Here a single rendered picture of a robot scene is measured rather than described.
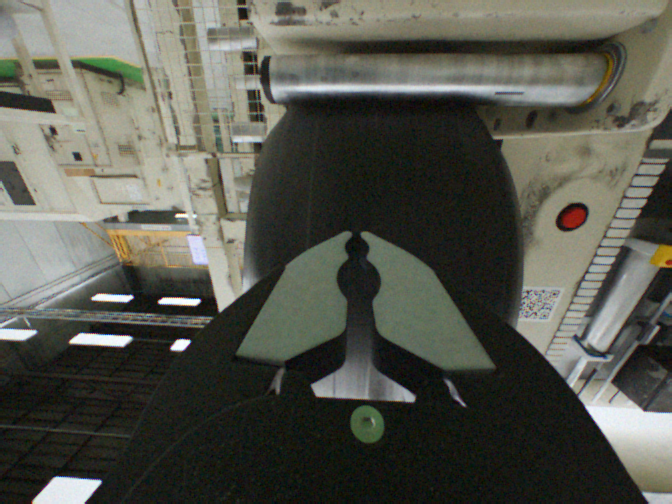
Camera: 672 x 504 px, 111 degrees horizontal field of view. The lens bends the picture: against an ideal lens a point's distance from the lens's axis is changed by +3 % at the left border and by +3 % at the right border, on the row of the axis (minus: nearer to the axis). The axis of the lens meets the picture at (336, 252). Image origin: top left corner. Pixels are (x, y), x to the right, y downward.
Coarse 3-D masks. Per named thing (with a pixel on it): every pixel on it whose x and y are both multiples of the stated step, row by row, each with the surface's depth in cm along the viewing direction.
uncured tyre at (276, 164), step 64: (320, 128) 24; (384, 128) 24; (448, 128) 24; (256, 192) 25; (320, 192) 21; (384, 192) 21; (448, 192) 21; (512, 192) 24; (256, 256) 23; (448, 256) 20; (512, 256) 21; (512, 320) 23; (320, 384) 23; (384, 384) 23
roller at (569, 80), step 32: (288, 64) 24; (320, 64) 23; (352, 64) 23; (384, 64) 23; (416, 64) 23; (448, 64) 23; (480, 64) 23; (512, 64) 22; (544, 64) 22; (576, 64) 22; (608, 64) 22; (288, 96) 25; (320, 96) 25; (352, 96) 25; (384, 96) 25; (416, 96) 25; (448, 96) 24; (480, 96) 24; (512, 96) 24; (544, 96) 24; (576, 96) 24
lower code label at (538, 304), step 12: (528, 288) 41; (540, 288) 40; (552, 288) 40; (564, 288) 40; (528, 300) 41; (540, 300) 41; (552, 300) 41; (528, 312) 42; (540, 312) 42; (552, 312) 42
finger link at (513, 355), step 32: (448, 288) 8; (480, 320) 7; (512, 352) 6; (448, 384) 5; (480, 384) 5; (512, 384) 5; (544, 384) 5; (512, 416) 5; (544, 416) 5; (576, 416) 5; (576, 448) 4; (608, 448) 4; (608, 480) 4
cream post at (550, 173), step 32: (512, 160) 40; (544, 160) 33; (576, 160) 32; (608, 160) 32; (544, 192) 34; (576, 192) 34; (608, 192) 34; (544, 224) 36; (608, 224) 36; (544, 256) 38; (576, 256) 38; (576, 288) 40; (544, 352) 46
